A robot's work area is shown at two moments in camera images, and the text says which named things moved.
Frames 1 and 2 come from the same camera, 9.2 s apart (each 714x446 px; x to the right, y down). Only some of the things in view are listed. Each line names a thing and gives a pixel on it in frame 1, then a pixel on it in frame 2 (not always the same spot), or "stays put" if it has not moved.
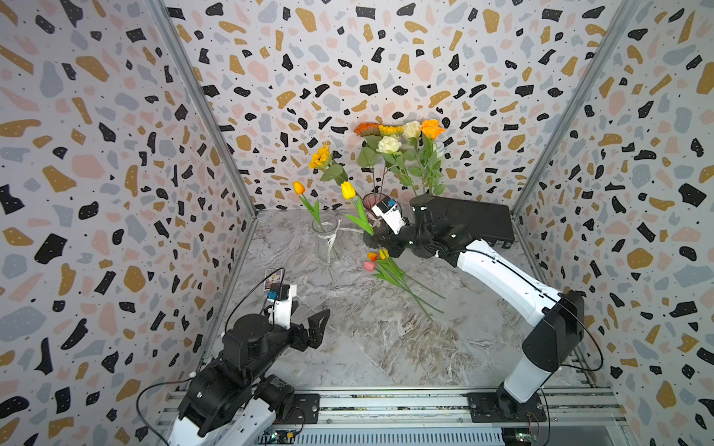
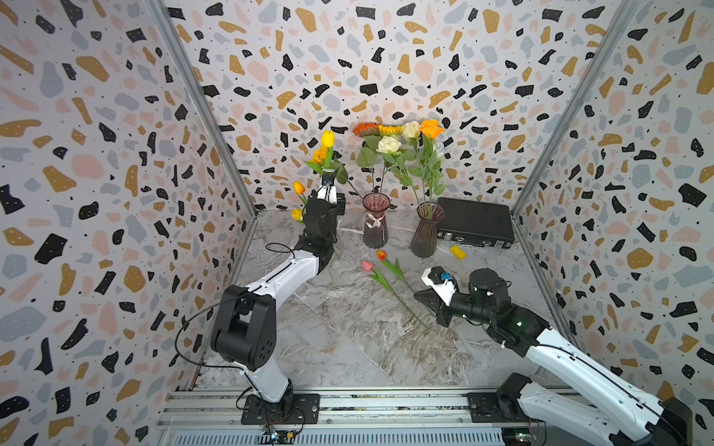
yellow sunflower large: x=385 y=131 stays put
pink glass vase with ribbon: x=369 y=201 stays put
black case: x=491 y=224 stays put
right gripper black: x=389 y=241 to x=439 y=307
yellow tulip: x=384 y=255 to x=328 y=140
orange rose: x=431 y=128 stays put
